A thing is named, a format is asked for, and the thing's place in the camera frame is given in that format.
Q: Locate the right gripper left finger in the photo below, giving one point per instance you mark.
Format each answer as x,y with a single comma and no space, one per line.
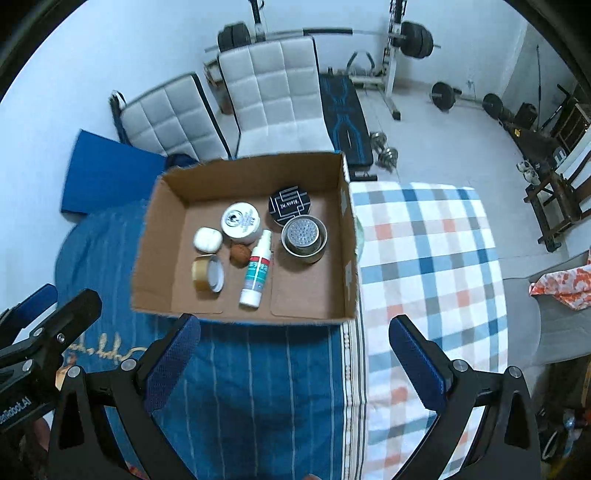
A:
82,444

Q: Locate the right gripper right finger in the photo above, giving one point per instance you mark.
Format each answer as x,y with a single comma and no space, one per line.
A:
506,445

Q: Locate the gold round tin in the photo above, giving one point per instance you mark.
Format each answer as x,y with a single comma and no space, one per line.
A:
207,274

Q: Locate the white egg-shaped case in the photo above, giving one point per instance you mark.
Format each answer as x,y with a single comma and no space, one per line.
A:
207,240

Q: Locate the white spray bottle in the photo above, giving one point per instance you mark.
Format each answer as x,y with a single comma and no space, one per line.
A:
256,272

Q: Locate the white purifying cream jar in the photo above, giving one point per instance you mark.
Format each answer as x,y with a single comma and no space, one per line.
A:
241,223

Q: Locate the black-lid round jar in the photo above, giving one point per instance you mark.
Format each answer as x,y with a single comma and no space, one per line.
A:
287,203

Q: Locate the silver perforated metal tin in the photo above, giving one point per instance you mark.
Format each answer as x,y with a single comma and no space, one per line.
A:
305,238

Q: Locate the grey sofa seat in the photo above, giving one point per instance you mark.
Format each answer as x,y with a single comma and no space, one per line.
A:
541,330

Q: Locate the blue mat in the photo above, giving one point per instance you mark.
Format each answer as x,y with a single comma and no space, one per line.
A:
103,173

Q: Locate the orange patterned cloth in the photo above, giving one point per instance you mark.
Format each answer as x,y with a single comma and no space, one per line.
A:
571,287

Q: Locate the blue striped bedspread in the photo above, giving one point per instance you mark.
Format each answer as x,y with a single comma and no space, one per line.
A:
254,402

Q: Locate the checkered plaid blanket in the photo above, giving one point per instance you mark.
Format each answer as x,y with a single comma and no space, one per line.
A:
429,253

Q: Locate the brown round nut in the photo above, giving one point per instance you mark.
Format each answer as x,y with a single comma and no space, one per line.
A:
240,255

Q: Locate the dark wooden chair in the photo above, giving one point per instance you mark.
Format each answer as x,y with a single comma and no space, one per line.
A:
556,200

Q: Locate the grey quilted chair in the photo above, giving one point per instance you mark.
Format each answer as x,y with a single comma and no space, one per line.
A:
172,118
275,92

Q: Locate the chrome dumbbell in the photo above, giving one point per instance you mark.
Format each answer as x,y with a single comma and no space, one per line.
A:
387,157

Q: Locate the floor barbell with plates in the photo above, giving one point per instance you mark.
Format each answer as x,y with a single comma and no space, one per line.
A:
445,97

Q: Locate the blue weight bench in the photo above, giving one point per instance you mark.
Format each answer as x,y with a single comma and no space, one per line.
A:
345,122

